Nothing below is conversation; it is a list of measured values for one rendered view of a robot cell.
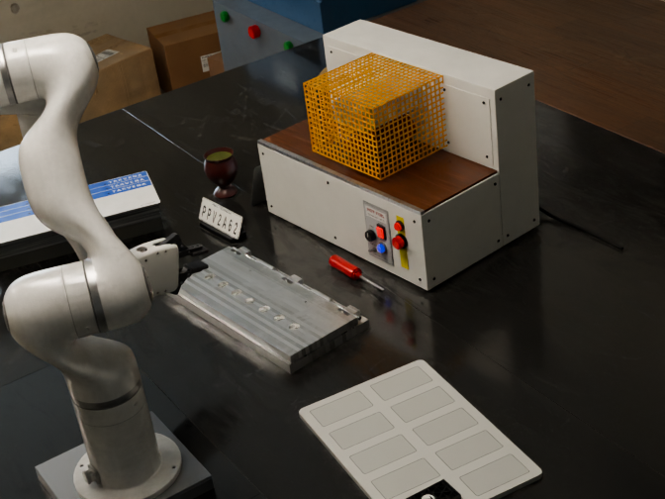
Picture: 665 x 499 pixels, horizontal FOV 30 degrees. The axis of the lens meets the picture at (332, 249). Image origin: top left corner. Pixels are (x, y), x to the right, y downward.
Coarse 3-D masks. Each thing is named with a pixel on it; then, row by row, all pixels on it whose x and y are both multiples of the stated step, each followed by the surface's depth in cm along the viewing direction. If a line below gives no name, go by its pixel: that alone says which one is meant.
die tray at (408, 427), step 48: (384, 384) 234; (432, 384) 232; (336, 432) 223; (384, 432) 222; (432, 432) 220; (480, 432) 218; (384, 480) 211; (432, 480) 209; (480, 480) 208; (528, 480) 207
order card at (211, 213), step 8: (208, 200) 295; (208, 208) 295; (216, 208) 293; (224, 208) 290; (200, 216) 297; (208, 216) 295; (216, 216) 293; (224, 216) 290; (232, 216) 288; (240, 216) 286; (216, 224) 293; (224, 224) 290; (232, 224) 288; (240, 224) 286; (224, 232) 290; (232, 232) 288
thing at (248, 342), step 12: (240, 252) 277; (288, 276) 269; (312, 288) 264; (180, 300) 268; (204, 312) 261; (348, 312) 251; (216, 324) 259; (228, 324) 255; (360, 324) 250; (240, 336) 252; (348, 336) 249; (252, 348) 250; (264, 348) 246; (324, 348) 245; (276, 360) 244; (300, 360) 242; (312, 360) 244
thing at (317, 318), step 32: (224, 256) 275; (192, 288) 265; (224, 288) 264; (256, 288) 262; (288, 288) 261; (224, 320) 256; (256, 320) 252; (288, 320) 250; (320, 320) 249; (352, 320) 248; (288, 352) 241
